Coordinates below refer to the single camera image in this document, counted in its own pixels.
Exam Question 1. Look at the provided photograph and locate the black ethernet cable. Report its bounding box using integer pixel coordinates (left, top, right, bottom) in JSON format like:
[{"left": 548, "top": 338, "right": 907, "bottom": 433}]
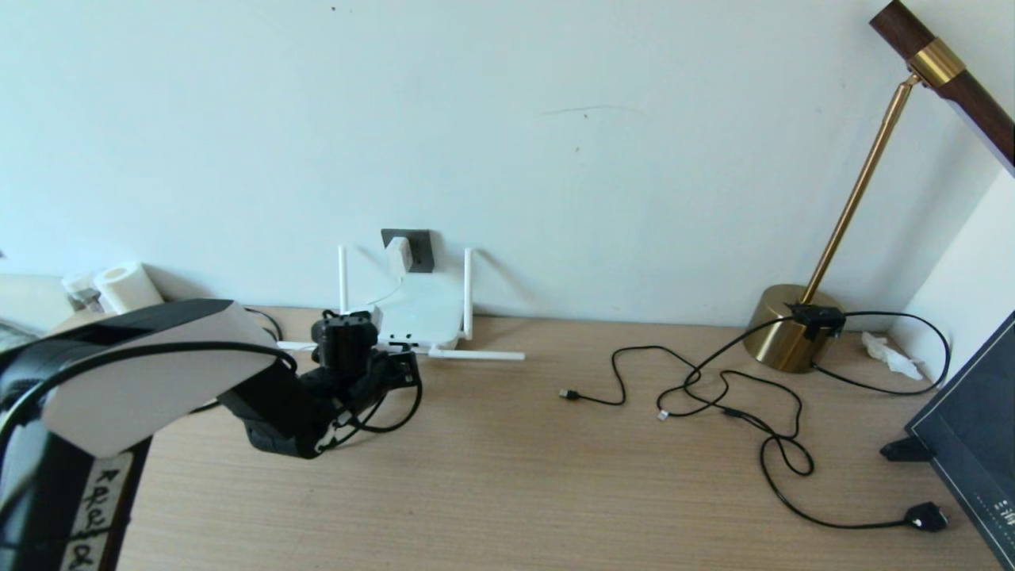
[{"left": 190, "top": 307, "right": 285, "bottom": 413}]

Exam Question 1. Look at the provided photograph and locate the white wifi router with antennas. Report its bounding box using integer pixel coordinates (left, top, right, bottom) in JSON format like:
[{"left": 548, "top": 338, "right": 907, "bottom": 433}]
[{"left": 276, "top": 246, "right": 526, "bottom": 363}]

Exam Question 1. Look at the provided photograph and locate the white paper roll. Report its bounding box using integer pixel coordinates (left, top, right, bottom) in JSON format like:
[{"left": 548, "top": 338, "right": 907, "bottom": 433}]
[{"left": 95, "top": 263, "right": 166, "bottom": 316}]

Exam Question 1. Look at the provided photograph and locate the patterned floor rug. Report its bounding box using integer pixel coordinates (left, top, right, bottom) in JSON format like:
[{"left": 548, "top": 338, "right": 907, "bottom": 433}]
[{"left": 0, "top": 320, "right": 40, "bottom": 354}]

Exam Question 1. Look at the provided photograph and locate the brass desk lamp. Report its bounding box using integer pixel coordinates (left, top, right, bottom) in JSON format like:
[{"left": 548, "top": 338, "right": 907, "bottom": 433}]
[{"left": 744, "top": 0, "right": 1015, "bottom": 375}]

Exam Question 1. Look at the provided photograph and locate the crumpled white tissue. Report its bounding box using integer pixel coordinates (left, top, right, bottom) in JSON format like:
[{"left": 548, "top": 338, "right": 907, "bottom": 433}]
[{"left": 860, "top": 331, "right": 923, "bottom": 381}]

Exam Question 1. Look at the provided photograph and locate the black plastic clip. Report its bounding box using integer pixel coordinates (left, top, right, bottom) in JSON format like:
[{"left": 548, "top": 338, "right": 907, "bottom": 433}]
[{"left": 879, "top": 436, "right": 933, "bottom": 463}]

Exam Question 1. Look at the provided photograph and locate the dark monitor screen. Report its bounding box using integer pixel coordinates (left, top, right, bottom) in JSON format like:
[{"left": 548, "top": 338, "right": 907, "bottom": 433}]
[{"left": 908, "top": 309, "right": 1015, "bottom": 568}]

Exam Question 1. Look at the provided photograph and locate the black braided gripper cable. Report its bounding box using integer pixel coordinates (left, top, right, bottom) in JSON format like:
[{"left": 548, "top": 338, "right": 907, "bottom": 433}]
[{"left": 313, "top": 389, "right": 389, "bottom": 457}]

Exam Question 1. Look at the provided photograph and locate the grey wall power socket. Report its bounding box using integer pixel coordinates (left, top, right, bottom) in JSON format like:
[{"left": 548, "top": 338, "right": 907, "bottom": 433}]
[{"left": 381, "top": 229, "right": 435, "bottom": 273}]

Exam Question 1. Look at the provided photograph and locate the black usb cable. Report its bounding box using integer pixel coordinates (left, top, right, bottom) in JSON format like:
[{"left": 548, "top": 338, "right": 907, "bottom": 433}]
[{"left": 560, "top": 346, "right": 803, "bottom": 445}]

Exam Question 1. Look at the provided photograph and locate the black inline cord switch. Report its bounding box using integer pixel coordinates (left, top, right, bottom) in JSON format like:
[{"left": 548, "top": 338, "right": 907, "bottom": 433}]
[{"left": 789, "top": 304, "right": 845, "bottom": 340}]

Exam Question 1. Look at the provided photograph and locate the black lamp power cable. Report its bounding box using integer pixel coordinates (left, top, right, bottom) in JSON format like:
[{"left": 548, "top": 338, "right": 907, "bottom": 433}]
[{"left": 655, "top": 311, "right": 951, "bottom": 532}]

